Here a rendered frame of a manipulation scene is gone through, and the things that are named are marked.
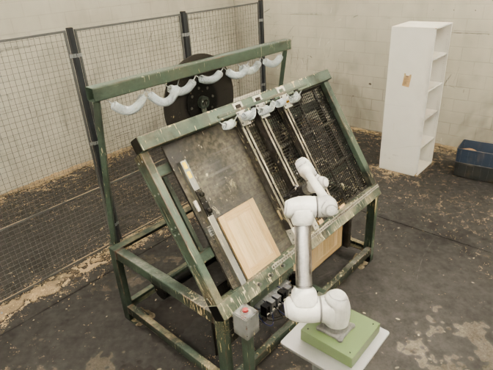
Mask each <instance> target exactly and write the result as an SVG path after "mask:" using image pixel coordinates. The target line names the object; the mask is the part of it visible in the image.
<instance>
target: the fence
mask: <svg viewBox="0 0 493 370"><path fill-rule="evenodd" d="M183 162H186V160H184V161H181V162H179V163H178V166H179V168H180V171H181V172H182V174H183V177H184V178H185V180H186V183H187V184H188V186H189V188H190V190H191V193H192V194H193V196H194V199H195V200H196V201H197V202H198V204H199V206H200V208H201V212H202V215H203V216H204V218H205V221H206V222H207V224H208V226H211V227H212V229H213V232H214V233H215V235H213V237H214V238H215V240H216V243H217V244H218V246H219V249H220V250H221V252H222V255H223V256H224V259H225V260H226V262H227V265H228V266H229V268H230V271H231V272H232V274H233V277H234V278H235V281H236V283H237V284H238V286H242V285H244V284H245V283H246V280H245V278H244V276H243V274H242V272H241V270H240V268H239V266H238V264H237V262H236V260H235V258H234V256H233V254H232V252H231V250H230V248H229V246H228V244H227V242H226V240H225V238H224V236H223V234H222V232H221V230H220V228H219V226H218V224H217V222H216V220H215V218H214V216H213V215H211V216H209V217H207V215H206V213H205V211H204V209H203V207H202V205H201V203H200V201H199V199H198V197H197V195H196V193H195V191H196V190H198V189H199V186H198V184H197V182H196V180H195V178H194V176H193V174H192V172H191V170H190V168H189V166H188V164H187V162H186V164H187V166H188V169H185V168H184V166H183V164H182V163H183ZM188 171H190V172H191V174H192V176H193V178H189V176H188V174H187V172H188Z"/></svg>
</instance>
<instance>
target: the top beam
mask: <svg viewBox="0 0 493 370"><path fill-rule="evenodd" d="M331 78H332V77H331V75H330V73H329V71H328V69H326V70H323V71H320V72H317V73H314V74H312V75H309V76H305V77H304V78H301V79H297V80H295V81H292V82H289V83H287V84H284V85H281V86H283V87H284V88H285V90H289V89H291V88H294V87H297V86H299V85H301V84H305V83H307V86H305V87H301V88H299V89H298V91H297V92H298V93H300V92H301V90H302V91H304V90H307V89H310V88H311V87H314V86H317V85H319V84H322V83H324V82H325V81H328V80H330V79H331ZM281 86H278V87H281ZM278 87H275V88H272V89H270V90H267V91H264V92H261V93H258V94H256V95H259V94H260V95H261V97H262V99H264V98H267V97H269V96H272V95H275V94H277V91H276V88H278ZM294 93H295V92H294V91H291V92H288V93H287V94H288V95H289V96H291V95H293V94H294ZM252 96H255V95H252ZM252 96H249V97H248V98H244V99H241V100H239V101H241V102H242V104H243V106H246V105H248V104H251V103H254V101H253V100H252ZM239 101H236V102H239ZM236 102H233V103H231V104H228V105H225V106H221V107H219V108H216V109H213V110H211V111H208V112H205V113H202V114H200V115H196V116H194V117H190V118H188V119H185V120H182V121H180V122H177V123H173V124H172V125H169V126H165V127H163V128H160V129H157V130H155V131H151V132H149V133H146V134H143V135H140V136H138V137H136V138H134V139H133V140H132V141H131V145H132V147H133V149H134V151H135V153H136V155H139V154H140V153H143V152H145V151H147V150H148V151H149V150H153V149H155V148H158V147H161V146H162V145H166V144H168V143H171V142H174V141H175V140H178V139H181V138H184V137H187V136H188V135H191V134H194V133H197V132H198V131H202V130H204V129H206V128H210V127H211V126H215V125H217V124H219V122H221V123H223V122H224V121H227V120H229V119H232V118H234V117H236V116H237V114H236V113H233V114H231V115H228V116H225V117H222V118H220V119H218V118H217V116H218V115H222V114H224V113H226V112H230V111H232V110H234V108H233V106H232V104H234V103H236ZM270 102H271V100H267V101H264V103H265V105H268V104H270Z"/></svg>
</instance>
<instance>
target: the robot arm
mask: <svg viewBox="0 0 493 370"><path fill-rule="evenodd" d="M295 165H296V169H297V170H298V172H299V174H300V176H301V177H303V179H304V180H305V181H306V183H305V184H304V185H303V186H297V184H296V185H294V187H293V188H292V189H291V190H290V191H288V192H289V193H288V194H287V195H286V196H284V199H285V198H288V199H289V198H290V199H289V200H286V201H285V207H284V214H285V216H286V217H287V218H289V219H291V222H292V224H293V225H294V236H295V262H296V286H294V288H293V289H292V291H291V295H290V296H289V297H287V298H286V299H285V301H284V309H285V316H286V317H287V318H289V319H290V320H292V321H295V322H300V323H316V322H321V323H320V324H319V325H318V326H317V327H316V330H318V331H321V332H322V333H325V334H327V335H328V336H330V337H332V338H333V339H335V340H336V341H337V342H339V343H342V342H343V339H344V338H345V337H346V336H347V335H348V334H349V332H350V331H351V330H352V329H354V328H355V324H354V323H351V322H349V319H350V315H351V306H350V302H349V300H348V296H347V295H346V293H345V292H344V291H342V290H340V289H332V290H329V291H328V292H327V293H325V294H324V295H321V296H318V295H317V292H316V290H315V288H314V287H313V277H312V244H311V225H312V224H313V220H314V218H316V217H333V216H334V215H336V213H337V209H338V205H337V201H336V200H335V199H334V198H333V197H332V196H330V195H328V194H327V193H326V192H325V189H326V188H327V187H328V185H329V180H328V178H326V177H323V176H320V175H319V174H317V172H316V171H315V168H314V166H313V165H312V164H311V163H310V161H309V160H308V159H306V158H304V157H301V158H299V159H298V160H296V163H295ZM295 188H296V191H294V192H291V191H292V190H294V189H295ZM293 193H297V194H295V195H292V194H293ZM312 193H316V194H317V196H304V195H310V194H312ZM297 195H298V197H295V196H297Z"/></svg>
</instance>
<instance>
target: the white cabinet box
mask: <svg viewBox="0 0 493 370"><path fill-rule="evenodd" d="M452 26H453V22H436V21H408V22H406V23H401V24H398V25H395V26H392V31H391V39H390V55H389V63H388V71H387V87H386V95H385V104H384V119H383V127H382V136H381V151H380V160H379V167H380V168H383V169H386V170H392V171H395V172H398V173H403V174H407V175H412V176H418V175H419V174H420V173H421V172H422V171H423V170H424V169H425V168H427V166H429V165H430V164H431V162H432V158H433V152H434V143H435V138H436V133H437V124H438V119H439V110H440V104H441V99H442V90H443V85H444V80H445V71H446V65H447V60H448V51H449V45H450V36H451V32H452Z"/></svg>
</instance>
